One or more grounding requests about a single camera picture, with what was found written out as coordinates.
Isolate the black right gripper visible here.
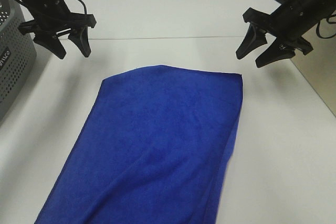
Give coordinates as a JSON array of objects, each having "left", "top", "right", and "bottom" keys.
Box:
[{"left": 236, "top": 0, "right": 314, "bottom": 68}]

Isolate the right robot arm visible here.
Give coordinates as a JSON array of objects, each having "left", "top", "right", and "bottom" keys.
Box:
[{"left": 236, "top": 0, "right": 335, "bottom": 68}]

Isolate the grey perforated plastic basket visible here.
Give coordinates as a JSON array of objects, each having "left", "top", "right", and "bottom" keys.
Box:
[{"left": 1, "top": 0, "right": 37, "bottom": 119}]

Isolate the beige bin with grey rim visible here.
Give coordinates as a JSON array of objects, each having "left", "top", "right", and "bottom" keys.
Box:
[{"left": 291, "top": 19, "right": 335, "bottom": 114}]

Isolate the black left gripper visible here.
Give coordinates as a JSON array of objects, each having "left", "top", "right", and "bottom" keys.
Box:
[{"left": 18, "top": 6, "right": 96, "bottom": 59}]

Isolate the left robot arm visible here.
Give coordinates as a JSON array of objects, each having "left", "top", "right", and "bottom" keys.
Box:
[{"left": 14, "top": 0, "right": 97, "bottom": 59}]

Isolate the blue microfibre towel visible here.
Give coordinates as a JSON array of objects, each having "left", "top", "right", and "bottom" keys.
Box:
[{"left": 36, "top": 65, "right": 243, "bottom": 223}]

